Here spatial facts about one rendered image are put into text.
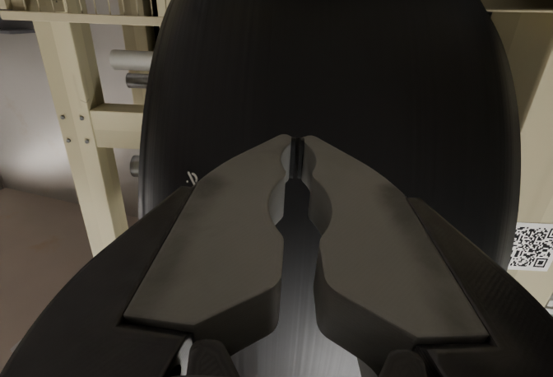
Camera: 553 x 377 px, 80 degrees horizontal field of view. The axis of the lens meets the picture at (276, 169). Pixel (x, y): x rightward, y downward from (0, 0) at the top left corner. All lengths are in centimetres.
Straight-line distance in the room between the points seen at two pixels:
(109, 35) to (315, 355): 413
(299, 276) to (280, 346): 6
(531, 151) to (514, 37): 13
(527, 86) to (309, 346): 35
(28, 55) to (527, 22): 506
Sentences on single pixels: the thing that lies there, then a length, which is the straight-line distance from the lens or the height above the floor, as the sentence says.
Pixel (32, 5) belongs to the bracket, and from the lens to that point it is 98.
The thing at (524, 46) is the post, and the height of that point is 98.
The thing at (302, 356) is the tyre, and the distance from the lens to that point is 27.
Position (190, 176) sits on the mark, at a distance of 22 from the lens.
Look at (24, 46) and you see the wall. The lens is 522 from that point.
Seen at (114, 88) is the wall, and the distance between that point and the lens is 439.
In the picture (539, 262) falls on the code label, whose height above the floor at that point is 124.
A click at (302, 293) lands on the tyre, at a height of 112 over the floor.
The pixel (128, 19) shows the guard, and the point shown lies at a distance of 83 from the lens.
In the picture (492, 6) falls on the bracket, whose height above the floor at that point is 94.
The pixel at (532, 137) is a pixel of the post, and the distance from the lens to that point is 46.
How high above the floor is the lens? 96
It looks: 26 degrees up
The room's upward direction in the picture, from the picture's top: 178 degrees counter-clockwise
